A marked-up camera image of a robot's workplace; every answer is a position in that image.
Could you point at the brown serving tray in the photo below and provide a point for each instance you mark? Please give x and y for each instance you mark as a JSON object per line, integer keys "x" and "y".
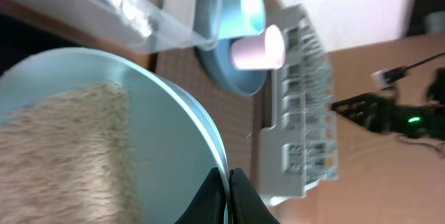
{"x": 237, "y": 118}

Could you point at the white rice pile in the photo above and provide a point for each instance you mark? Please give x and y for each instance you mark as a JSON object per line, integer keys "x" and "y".
{"x": 66, "y": 160}

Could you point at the pink cup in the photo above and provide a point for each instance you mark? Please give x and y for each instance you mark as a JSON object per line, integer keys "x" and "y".
{"x": 266, "y": 51}

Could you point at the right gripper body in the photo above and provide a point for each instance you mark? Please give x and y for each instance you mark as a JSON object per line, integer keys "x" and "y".
{"x": 382, "y": 115}

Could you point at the dark blue plate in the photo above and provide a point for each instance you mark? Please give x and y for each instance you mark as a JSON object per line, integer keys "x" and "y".
{"x": 218, "y": 64}

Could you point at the light blue cup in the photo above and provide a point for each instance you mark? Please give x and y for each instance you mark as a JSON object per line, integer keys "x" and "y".
{"x": 242, "y": 18}

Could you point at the grey dishwasher rack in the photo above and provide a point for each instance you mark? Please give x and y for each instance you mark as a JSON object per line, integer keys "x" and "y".
{"x": 299, "y": 149}

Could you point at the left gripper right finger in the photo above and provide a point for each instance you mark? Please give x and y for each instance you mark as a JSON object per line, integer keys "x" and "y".
{"x": 247, "y": 206}

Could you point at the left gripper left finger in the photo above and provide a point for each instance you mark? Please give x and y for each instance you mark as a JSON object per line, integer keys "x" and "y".
{"x": 208, "y": 204}

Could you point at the light blue bowl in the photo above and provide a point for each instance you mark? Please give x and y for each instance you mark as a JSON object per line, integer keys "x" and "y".
{"x": 174, "y": 142}

